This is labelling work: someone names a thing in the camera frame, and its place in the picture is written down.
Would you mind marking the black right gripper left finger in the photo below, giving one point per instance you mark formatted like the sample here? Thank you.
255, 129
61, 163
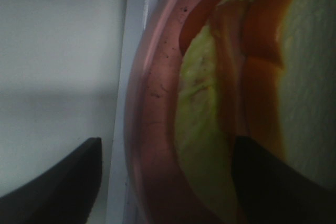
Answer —
65, 193

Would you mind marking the toy sandwich with lettuce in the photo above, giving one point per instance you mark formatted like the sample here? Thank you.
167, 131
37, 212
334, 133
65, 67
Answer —
262, 68

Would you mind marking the pink round plate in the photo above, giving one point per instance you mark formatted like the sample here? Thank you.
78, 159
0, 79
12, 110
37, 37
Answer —
161, 188

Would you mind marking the white microwave oven body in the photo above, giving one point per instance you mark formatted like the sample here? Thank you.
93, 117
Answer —
64, 71

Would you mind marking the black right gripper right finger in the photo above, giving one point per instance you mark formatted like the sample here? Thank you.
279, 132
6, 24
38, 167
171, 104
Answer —
269, 191

